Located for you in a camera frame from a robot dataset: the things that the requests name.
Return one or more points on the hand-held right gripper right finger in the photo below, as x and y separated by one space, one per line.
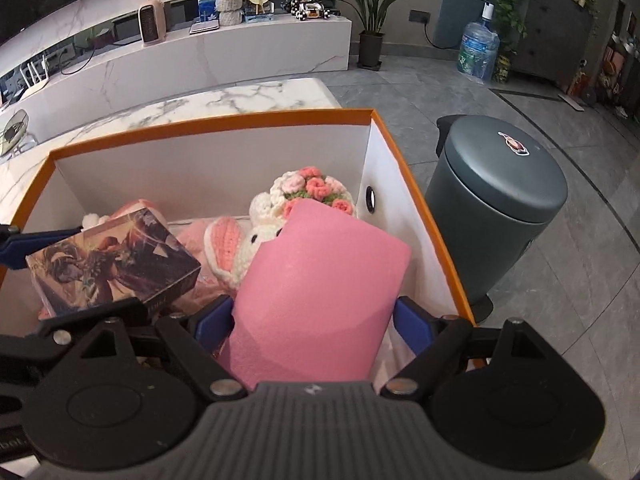
411 322

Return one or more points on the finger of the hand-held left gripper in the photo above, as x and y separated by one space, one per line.
35 245
90 314

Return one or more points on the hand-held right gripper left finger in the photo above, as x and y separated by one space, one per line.
216 325

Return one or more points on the dark printed card box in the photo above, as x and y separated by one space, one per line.
115 260

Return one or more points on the crochet bunny with pink ears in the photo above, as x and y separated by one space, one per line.
227 247

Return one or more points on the pink notebook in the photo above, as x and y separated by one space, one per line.
320 300

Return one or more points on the orange cardboard box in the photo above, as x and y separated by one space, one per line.
200 160

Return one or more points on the pink plush toy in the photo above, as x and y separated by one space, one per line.
192 237

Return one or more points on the white desk fan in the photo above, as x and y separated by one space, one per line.
14 130

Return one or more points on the dark grey trash bin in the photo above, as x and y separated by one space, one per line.
495 210

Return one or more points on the white router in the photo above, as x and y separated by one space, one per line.
35 85

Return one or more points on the white marble media console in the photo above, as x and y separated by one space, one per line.
200 65

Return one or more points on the silver laptop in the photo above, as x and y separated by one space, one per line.
204 27

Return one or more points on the potted plant black pot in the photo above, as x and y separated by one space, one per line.
371 47

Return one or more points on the large water bottle with pump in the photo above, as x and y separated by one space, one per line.
477 50

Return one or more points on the grey sideboard cabinet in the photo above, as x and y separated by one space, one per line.
555 35

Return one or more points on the black white toy vehicle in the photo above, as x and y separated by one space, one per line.
310 9

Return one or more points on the hanging vine plant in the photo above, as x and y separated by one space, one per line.
510 0

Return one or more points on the wall outlet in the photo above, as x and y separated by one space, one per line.
419 16

